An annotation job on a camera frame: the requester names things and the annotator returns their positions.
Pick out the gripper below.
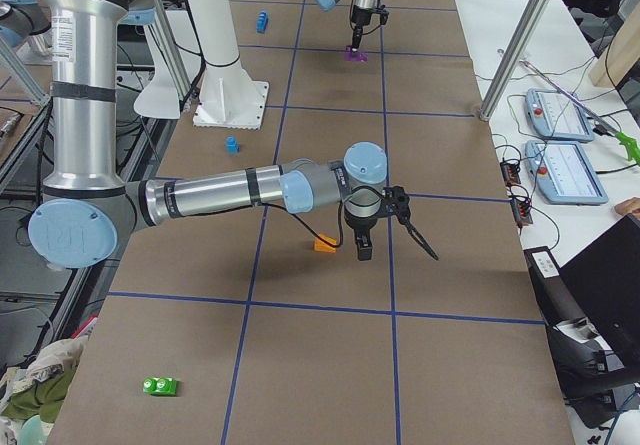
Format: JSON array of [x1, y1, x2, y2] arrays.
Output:
[[344, 185, 439, 261], [350, 4, 389, 53]]

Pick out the purple trapezoid block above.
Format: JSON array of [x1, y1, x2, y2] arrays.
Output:
[[344, 45, 368, 63]]

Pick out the orange trapezoid block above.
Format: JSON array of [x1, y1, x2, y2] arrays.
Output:
[[313, 234, 339, 253]]

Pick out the long blue block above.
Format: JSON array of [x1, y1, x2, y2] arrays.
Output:
[[256, 10, 269, 34]]

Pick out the lower teach pendant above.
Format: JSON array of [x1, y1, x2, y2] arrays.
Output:
[[524, 140, 609, 205]]

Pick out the teach pendant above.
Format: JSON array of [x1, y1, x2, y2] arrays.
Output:
[[524, 140, 609, 205], [525, 88, 595, 143]]

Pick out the small blue block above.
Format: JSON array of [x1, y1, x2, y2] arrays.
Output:
[[225, 136, 240, 154]]

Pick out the upper teach pendant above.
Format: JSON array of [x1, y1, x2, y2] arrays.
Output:
[[525, 88, 595, 143]]

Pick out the black laptop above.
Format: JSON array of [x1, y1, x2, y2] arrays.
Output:
[[560, 215, 639, 365]]

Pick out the reacher grabber tool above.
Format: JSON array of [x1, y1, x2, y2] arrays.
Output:
[[519, 59, 640, 165]]

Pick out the green block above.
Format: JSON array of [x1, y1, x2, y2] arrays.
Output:
[[142, 376, 179, 397]]

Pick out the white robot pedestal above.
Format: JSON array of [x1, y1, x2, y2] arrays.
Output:
[[188, 0, 269, 130]]

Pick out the aluminium frame post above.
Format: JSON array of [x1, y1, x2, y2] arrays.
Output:
[[479, 0, 549, 122]]

